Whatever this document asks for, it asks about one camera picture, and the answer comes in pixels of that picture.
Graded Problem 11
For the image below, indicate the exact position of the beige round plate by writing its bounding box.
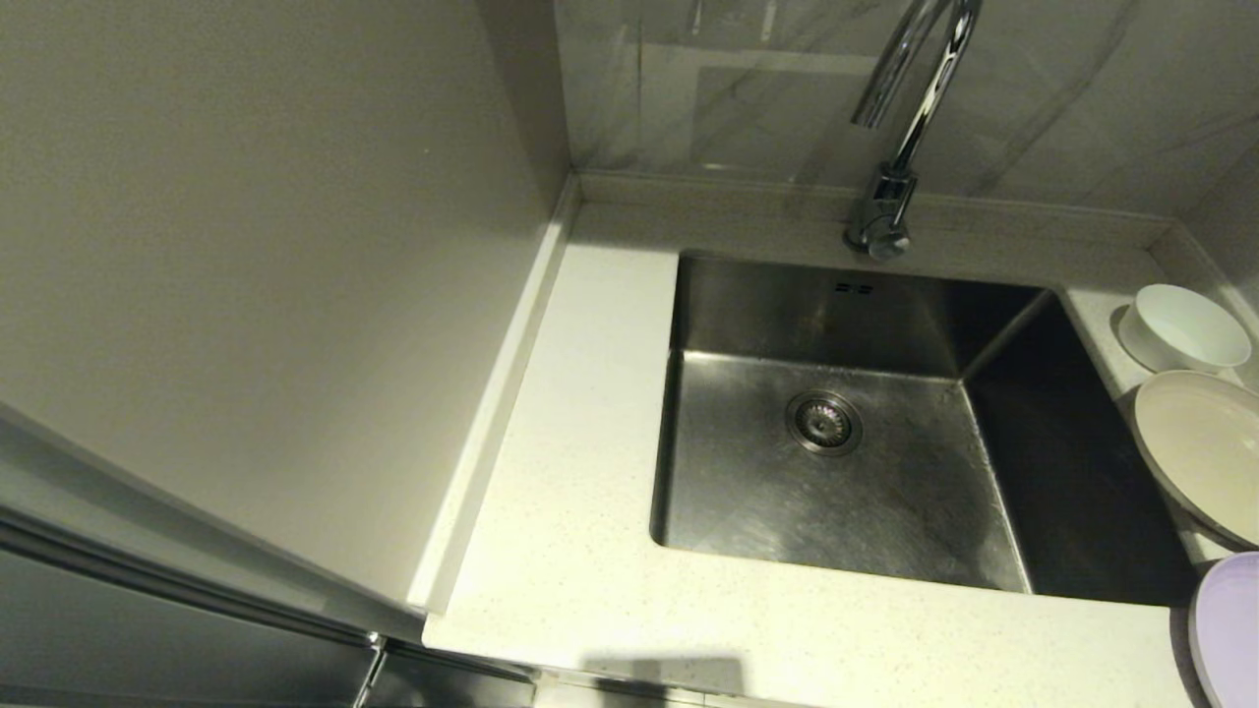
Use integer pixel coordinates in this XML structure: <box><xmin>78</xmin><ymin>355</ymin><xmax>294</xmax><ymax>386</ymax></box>
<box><xmin>1128</xmin><ymin>370</ymin><xmax>1259</xmax><ymax>552</ymax></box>

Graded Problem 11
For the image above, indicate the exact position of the white bowl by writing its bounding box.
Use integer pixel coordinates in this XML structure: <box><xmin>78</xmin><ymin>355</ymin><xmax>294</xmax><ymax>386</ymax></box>
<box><xmin>1116</xmin><ymin>283</ymin><xmax>1254</xmax><ymax>375</ymax></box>

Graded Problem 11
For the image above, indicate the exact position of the chrome gooseneck faucet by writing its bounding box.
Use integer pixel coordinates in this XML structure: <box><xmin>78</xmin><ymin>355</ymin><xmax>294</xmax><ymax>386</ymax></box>
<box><xmin>844</xmin><ymin>0</ymin><xmax>985</xmax><ymax>263</ymax></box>

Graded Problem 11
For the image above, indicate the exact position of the tall beige cabinet side panel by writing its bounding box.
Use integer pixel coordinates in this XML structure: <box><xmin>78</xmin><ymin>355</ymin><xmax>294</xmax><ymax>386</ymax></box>
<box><xmin>0</xmin><ymin>0</ymin><xmax>576</xmax><ymax>620</ymax></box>

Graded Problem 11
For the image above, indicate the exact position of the metal sink drain strainer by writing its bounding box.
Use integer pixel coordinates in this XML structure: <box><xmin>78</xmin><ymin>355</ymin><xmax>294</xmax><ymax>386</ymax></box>
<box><xmin>785</xmin><ymin>389</ymin><xmax>865</xmax><ymax>456</ymax></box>

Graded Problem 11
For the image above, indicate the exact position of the grey glossy cabinet door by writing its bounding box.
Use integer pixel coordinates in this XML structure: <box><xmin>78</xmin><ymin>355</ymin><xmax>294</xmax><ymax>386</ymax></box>
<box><xmin>0</xmin><ymin>408</ymin><xmax>537</xmax><ymax>708</ymax></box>

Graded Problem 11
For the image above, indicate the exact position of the purple round plate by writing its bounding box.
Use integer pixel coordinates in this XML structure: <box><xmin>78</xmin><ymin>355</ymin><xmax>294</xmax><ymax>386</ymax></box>
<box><xmin>1187</xmin><ymin>551</ymin><xmax>1259</xmax><ymax>708</ymax></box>

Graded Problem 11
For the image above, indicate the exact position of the stainless steel sink basin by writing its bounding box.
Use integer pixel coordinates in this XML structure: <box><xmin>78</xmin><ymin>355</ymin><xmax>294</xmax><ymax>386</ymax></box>
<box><xmin>649</xmin><ymin>248</ymin><xmax>1206</xmax><ymax>609</ymax></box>

